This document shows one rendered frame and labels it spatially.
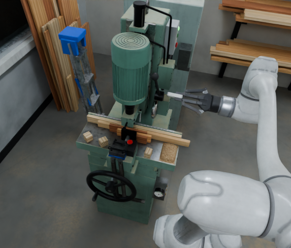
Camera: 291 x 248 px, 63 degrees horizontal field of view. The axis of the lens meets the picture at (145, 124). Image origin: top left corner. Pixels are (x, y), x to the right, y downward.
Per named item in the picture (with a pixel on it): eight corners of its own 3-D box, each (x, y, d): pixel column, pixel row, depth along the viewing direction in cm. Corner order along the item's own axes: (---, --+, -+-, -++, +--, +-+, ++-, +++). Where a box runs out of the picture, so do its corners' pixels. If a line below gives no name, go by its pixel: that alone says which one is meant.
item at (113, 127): (109, 131, 149) (109, 124, 145) (110, 129, 150) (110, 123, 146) (145, 139, 146) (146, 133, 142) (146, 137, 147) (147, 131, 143)
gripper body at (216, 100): (215, 115, 111) (195, 110, 112) (219, 97, 111) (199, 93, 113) (218, 112, 103) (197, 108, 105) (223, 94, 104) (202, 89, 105)
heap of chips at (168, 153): (158, 160, 135) (159, 156, 133) (163, 142, 145) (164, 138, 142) (174, 164, 134) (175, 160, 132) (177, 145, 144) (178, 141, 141)
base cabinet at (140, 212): (96, 211, 205) (87, 163, 154) (118, 158, 244) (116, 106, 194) (147, 225, 199) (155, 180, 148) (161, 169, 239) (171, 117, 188)
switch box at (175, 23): (162, 53, 136) (165, 25, 125) (165, 45, 143) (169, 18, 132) (173, 55, 135) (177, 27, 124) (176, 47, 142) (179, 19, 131)
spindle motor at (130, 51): (108, 102, 123) (104, 46, 101) (119, 82, 135) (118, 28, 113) (141, 109, 121) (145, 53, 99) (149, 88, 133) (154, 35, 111)
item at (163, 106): (152, 113, 154) (154, 99, 145) (154, 106, 158) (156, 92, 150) (167, 116, 152) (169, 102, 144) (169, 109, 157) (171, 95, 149)
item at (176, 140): (97, 126, 151) (97, 122, 148) (99, 124, 152) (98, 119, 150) (188, 147, 144) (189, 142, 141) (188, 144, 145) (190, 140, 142)
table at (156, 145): (69, 160, 139) (67, 153, 135) (90, 124, 160) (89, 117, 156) (171, 186, 131) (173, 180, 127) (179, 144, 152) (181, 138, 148)
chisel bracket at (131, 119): (121, 127, 140) (120, 116, 134) (128, 111, 150) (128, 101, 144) (133, 130, 139) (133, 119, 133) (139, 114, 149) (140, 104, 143)
